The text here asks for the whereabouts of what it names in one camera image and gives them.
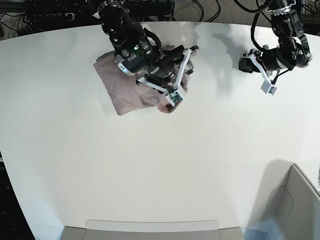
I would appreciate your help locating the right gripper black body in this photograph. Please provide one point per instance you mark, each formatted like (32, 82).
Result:
(134, 59)

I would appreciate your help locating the pink T-shirt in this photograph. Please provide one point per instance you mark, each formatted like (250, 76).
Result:
(125, 95)

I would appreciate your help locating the grey box at right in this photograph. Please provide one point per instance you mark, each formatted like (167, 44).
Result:
(293, 210)

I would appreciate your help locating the blue cloth in box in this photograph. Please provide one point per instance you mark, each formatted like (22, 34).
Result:
(262, 231)

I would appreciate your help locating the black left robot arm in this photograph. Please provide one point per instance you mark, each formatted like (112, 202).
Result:
(285, 24)

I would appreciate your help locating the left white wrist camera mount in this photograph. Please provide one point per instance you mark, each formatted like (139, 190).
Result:
(267, 87)

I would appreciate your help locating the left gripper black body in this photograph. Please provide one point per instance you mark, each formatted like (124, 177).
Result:
(275, 59)

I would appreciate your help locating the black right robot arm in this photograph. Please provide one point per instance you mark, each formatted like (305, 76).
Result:
(120, 25)

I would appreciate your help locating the grey box at bottom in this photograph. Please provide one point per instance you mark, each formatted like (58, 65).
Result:
(128, 230)

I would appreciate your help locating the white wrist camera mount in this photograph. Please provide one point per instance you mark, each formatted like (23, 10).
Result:
(175, 85)
(267, 87)

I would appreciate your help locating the grey box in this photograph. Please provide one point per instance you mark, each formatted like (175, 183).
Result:
(128, 230)
(293, 210)

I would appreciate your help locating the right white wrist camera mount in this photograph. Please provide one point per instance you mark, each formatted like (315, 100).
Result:
(175, 85)

